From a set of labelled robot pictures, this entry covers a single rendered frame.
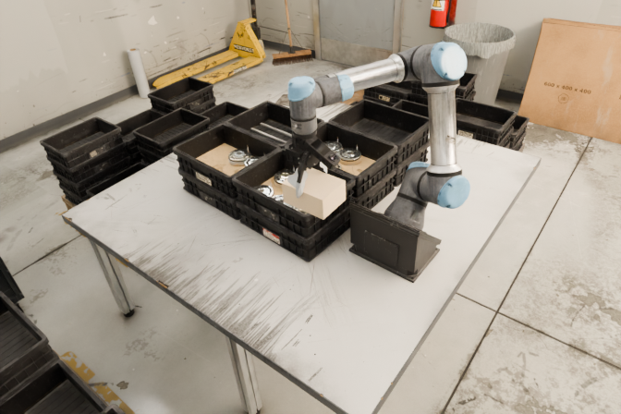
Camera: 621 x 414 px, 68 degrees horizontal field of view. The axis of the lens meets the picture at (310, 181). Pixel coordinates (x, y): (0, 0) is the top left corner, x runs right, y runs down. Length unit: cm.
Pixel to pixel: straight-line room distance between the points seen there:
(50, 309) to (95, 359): 50
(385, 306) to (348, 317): 13
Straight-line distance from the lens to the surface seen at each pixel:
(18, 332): 222
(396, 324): 159
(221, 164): 215
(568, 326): 270
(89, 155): 318
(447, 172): 157
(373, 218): 163
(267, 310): 164
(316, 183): 144
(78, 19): 492
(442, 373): 235
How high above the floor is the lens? 195
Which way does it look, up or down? 35 degrees down
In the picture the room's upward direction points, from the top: 4 degrees counter-clockwise
